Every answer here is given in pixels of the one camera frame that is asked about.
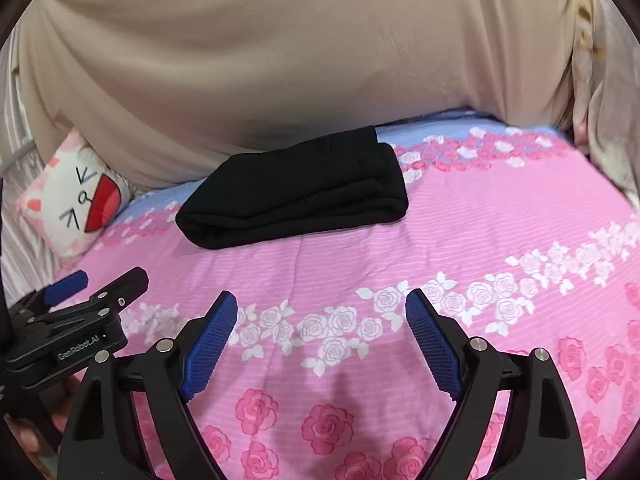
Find person's left hand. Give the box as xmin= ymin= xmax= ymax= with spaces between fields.
xmin=6 ymin=374 xmax=82 ymax=461

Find beige duvet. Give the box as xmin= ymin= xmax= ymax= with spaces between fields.
xmin=15 ymin=0 xmax=596 ymax=193

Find pink floral bedsheet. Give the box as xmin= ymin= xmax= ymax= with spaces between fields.
xmin=50 ymin=107 xmax=640 ymax=480

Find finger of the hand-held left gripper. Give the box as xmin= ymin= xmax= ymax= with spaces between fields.
xmin=50 ymin=266 xmax=151 ymax=323
xmin=20 ymin=270 xmax=90 ymax=313

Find grey floral plush blanket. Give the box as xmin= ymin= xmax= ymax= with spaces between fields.
xmin=565 ymin=0 xmax=640 ymax=201

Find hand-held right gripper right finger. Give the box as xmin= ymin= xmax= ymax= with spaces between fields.
xmin=405 ymin=287 xmax=587 ymax=480

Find white cartoon face pillow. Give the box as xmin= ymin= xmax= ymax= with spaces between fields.
xmin=15 ymin=127 xmax=138 ymax=266

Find white striped cloth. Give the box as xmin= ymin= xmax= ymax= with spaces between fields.
xmin=0 ymin=25 xmax=68 ymax=306

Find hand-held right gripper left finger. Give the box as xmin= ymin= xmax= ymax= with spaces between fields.
xmin=56 ymin=290 xmax=239 ymax=480

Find black pants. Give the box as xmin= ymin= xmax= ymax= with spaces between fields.
xmin=175 ymin=125 xmax=411 ymax=250

